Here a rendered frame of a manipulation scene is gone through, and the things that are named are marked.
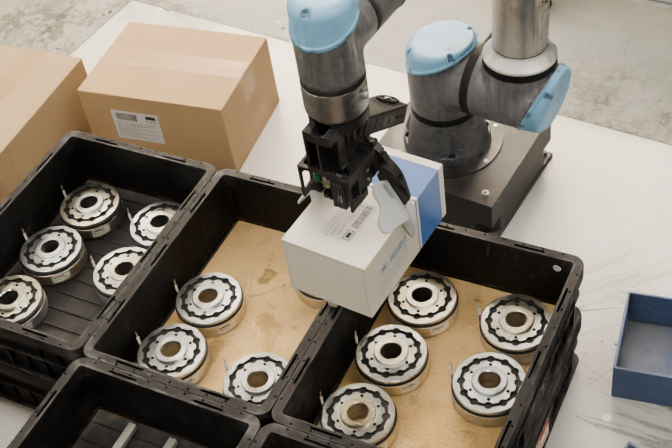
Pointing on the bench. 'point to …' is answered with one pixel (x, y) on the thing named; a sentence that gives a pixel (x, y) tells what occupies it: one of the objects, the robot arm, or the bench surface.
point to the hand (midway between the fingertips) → (365, 215)
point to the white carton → (362, 241)
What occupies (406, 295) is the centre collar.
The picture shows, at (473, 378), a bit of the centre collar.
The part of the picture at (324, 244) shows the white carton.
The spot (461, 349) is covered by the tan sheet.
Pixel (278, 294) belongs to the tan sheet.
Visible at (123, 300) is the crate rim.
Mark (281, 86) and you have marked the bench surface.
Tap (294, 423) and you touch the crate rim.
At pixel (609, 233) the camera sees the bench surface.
